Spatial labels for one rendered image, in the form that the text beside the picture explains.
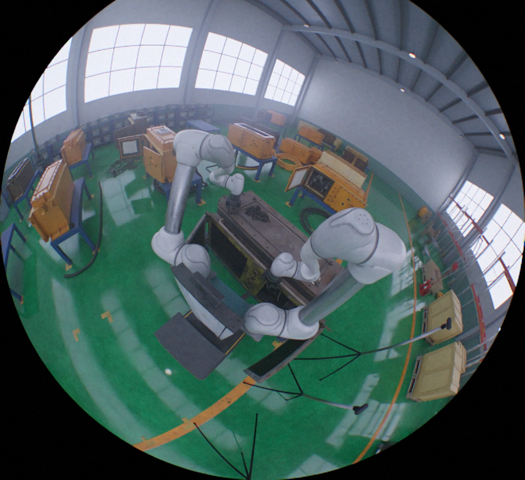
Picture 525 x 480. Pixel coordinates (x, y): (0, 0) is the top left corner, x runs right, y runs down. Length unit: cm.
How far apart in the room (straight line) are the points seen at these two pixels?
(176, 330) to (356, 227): 150
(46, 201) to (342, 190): 540
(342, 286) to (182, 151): 86
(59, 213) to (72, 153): 306
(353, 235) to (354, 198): 322
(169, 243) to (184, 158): 45
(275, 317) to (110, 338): 249
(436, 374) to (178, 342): 488
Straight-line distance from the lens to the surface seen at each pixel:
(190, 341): 155
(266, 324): 77
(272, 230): 145
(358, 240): 38
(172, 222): 89
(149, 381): 264
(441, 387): 475
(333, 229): 39
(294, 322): 82
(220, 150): 69
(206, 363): 155
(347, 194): 359
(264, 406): 265
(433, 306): 618
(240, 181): 122
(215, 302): 53
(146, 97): 944
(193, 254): 85
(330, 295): 63
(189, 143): 78
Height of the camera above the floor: 238
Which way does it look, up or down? 42 degrees down
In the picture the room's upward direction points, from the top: 21 degrees clockwise
